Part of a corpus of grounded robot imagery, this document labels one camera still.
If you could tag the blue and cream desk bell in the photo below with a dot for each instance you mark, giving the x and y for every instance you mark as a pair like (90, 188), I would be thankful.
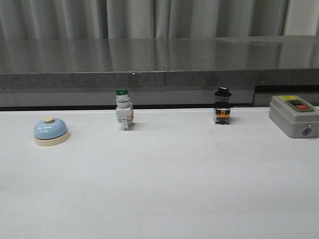
(50, 131)

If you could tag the grey stone counter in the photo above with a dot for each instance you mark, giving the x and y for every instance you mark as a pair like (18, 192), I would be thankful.
(158, 73)

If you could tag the grey curtain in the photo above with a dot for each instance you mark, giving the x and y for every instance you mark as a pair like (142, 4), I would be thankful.
(138, 19)

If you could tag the green pilot light switch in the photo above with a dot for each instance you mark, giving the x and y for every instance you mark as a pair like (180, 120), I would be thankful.
(124, 110)

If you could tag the black selector switch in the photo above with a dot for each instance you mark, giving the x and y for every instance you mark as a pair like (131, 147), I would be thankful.
(221, 114)

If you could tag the grey on-off switch box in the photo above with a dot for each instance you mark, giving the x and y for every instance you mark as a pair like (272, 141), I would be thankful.
(296, 117)

